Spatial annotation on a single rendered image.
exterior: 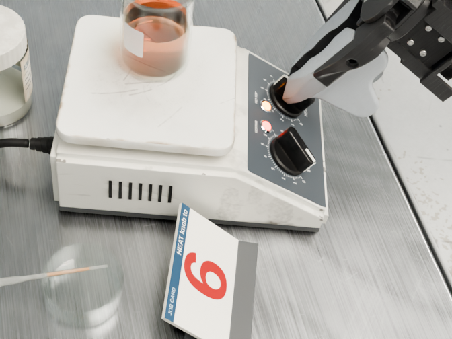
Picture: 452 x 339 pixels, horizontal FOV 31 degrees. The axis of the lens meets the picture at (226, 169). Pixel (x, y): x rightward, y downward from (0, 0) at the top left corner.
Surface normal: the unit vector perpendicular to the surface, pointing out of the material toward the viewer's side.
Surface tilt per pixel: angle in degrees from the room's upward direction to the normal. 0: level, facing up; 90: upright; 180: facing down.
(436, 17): 83
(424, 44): 83
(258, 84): 30
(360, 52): 81
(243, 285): 0
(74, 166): 90
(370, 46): 73
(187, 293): 40
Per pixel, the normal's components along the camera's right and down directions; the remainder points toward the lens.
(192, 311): 0.72, -0.38
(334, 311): 0.11, -0.61
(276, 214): -0.02, 0.79
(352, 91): -0.22, 0.68
